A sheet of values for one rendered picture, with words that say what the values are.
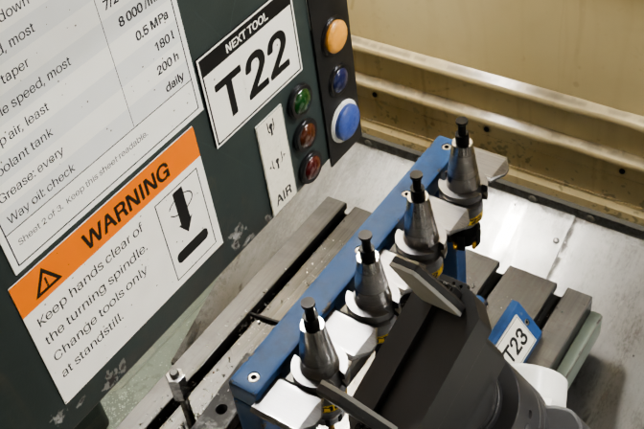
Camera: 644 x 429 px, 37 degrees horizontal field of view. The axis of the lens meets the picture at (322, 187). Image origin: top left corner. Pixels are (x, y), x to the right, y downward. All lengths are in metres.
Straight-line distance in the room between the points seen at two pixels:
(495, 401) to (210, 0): 0.33
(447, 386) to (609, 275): 1.09
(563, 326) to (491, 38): 0.47
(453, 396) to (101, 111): 0.28
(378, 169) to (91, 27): 1.38
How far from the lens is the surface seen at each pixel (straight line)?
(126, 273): 0.61
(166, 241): 0.63
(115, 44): 0.54
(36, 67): 0.51
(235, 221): 0.68
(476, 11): 1.59
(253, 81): 0.65
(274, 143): 0.69
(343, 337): 1.10
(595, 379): 1.65
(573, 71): 1.56
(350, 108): 0.75
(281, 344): 1.09
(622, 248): 1.72
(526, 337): 1.46
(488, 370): 0.66
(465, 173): 1.22
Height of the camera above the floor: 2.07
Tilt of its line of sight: 42 degrees down
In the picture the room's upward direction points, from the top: 9 degrees counter-clockwise
